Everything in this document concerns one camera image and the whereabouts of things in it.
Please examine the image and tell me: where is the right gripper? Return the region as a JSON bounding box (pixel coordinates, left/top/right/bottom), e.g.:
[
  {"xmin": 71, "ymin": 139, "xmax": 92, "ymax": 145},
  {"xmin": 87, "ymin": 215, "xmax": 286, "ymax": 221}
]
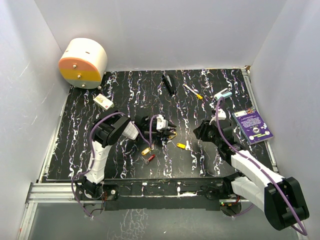
[{"xmin": 194, "ymin": 119, "xmax": 222, "ymax": 147}]

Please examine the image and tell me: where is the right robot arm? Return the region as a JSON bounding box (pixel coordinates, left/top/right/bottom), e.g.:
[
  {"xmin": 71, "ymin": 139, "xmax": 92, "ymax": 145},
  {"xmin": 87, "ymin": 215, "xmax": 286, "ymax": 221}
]
[{"xmin": 193, "ymin": 120, "xmax": 310, "ymax": 231}]

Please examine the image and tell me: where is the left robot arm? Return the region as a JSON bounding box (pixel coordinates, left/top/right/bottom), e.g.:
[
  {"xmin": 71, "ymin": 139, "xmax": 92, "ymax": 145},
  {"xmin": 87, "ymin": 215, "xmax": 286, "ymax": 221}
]
[{"xmin": 79, "ymin": 112, "xmax": 177, "ymax": 200}]

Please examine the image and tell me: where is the red headed key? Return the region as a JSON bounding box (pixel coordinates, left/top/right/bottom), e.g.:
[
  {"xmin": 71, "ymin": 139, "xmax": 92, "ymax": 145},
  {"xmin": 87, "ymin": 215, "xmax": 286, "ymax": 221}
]
[{"xmin": 141, "ymin": 154, "xmax": 156, "ymax": 165}]

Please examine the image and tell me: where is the white pen yellow cap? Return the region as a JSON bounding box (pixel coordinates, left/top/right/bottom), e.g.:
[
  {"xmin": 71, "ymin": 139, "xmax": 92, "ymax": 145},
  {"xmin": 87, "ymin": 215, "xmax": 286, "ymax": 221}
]
[{"xmin": 183, "ymin": 84, "xmax": 203, "ymax": 100}]

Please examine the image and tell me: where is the purple booklet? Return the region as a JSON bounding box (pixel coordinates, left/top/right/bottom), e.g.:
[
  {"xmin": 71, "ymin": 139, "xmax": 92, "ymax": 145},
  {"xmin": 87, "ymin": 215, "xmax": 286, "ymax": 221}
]
[{"xmin": 232, "ymin": 107, "xmax": 274, "ymax": 145}]

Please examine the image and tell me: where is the black folding tool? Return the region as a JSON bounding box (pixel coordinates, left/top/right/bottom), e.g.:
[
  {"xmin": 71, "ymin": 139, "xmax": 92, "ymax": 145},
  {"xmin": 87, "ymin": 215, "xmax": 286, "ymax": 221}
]
[{"xmin": 162, "ymin": 74, "xmax": 177, "ymax": 96}]

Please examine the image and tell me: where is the black base bar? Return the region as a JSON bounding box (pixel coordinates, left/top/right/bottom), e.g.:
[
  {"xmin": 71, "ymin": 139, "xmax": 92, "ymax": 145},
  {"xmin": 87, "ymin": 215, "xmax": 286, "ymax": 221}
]
[{"xmin": 70, "ymin": 176, "xmax": 253, "ymax": 212}]

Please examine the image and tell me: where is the small white card box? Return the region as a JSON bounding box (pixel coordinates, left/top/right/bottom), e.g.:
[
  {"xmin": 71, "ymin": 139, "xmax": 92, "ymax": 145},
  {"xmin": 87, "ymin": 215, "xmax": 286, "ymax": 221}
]
[{"xmin": 93, "ymin": 94, "xmax": 115, "ymax": 111}]

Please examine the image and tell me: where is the round pastel drawer box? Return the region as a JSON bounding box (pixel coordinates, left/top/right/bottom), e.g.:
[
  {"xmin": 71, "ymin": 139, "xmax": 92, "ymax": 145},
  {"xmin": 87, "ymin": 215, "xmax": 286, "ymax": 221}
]
[{"xmin": 58, "ymin": 37, "xmax": 108, "ymax": 89}]

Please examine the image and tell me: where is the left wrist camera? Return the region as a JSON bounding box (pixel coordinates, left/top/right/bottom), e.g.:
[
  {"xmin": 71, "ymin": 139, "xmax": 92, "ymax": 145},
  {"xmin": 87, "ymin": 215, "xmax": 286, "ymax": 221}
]
[{"xmin": 156, "ymin": 114, "xmax": 168, "ymax": 132}]

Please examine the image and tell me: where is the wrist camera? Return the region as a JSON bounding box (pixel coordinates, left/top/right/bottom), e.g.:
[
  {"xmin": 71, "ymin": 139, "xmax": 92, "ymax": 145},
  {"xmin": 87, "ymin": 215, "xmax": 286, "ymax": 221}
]
[
  {"xmin": 209, "ymin": 108, "xmax": 227, "ymax": 125},
  {"xmin": 156, "ymin": 114, "xmax": 168, "ymax": 132}
]

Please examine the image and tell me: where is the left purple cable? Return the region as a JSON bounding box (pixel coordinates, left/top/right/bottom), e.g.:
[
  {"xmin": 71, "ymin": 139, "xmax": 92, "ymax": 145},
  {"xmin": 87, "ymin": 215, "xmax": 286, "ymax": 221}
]
[{"xmin": 71, "ymin": 111, "xmax": 163, "ymax": 218}]

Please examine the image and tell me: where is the purple cable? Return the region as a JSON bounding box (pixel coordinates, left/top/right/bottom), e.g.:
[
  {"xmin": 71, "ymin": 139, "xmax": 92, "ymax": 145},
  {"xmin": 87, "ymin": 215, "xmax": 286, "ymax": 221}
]
[
  {"xmin": 71, "ymin": 111, "xmax": 163, "ymax": 218},
  {"xmin": 215, "ymin": 96, "xmax": 308, "ymax": 236}
]

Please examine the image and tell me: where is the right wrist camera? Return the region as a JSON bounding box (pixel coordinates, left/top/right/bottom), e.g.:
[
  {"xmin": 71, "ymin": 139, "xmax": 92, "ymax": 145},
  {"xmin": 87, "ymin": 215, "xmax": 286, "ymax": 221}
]
[{"xmin": 209, "ymin": 108, "xmax": 227, "ymax": 125}]

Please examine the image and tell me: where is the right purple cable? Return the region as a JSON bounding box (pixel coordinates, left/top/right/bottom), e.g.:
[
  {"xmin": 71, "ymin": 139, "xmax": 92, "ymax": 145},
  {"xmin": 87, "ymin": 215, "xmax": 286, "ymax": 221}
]
[{"xmin": 215, "ymin": 96, "xmax": 308, "ymax": 236}]

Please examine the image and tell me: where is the aluminium frame rail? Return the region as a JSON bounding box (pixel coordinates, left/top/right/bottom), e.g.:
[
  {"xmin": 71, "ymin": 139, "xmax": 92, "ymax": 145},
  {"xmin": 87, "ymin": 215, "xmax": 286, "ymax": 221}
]
[{"xmin": 26, "ymin": 182, "xmax": 247, "ymax": 204}]

